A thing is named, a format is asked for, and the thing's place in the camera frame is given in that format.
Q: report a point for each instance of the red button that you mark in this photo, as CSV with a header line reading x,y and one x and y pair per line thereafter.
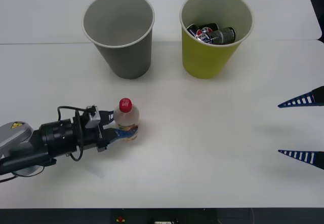
x,y
120,219

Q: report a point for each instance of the black can red-blue print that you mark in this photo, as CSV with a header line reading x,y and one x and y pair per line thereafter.
x,y
209,27
196,31

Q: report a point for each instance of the silver-grey and black left arm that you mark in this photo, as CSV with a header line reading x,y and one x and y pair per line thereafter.
x,y
57,136

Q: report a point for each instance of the yellow-green plastic waste bin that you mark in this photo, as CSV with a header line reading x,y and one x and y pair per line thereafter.
x,y
205,59

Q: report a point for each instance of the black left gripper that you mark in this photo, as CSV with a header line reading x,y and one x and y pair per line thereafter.
x,y
92,137

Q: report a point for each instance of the grey plastic waste bin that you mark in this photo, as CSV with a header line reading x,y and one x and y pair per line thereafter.
x,y
126,54

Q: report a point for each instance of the clear plastic bottle red cap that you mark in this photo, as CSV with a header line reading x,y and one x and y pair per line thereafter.
x,y
126,117

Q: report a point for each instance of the dark grey can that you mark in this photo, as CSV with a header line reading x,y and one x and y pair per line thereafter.
x,y
224,35

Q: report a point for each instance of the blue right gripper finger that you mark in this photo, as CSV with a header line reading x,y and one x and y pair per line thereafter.
x,y
307,157
307,98

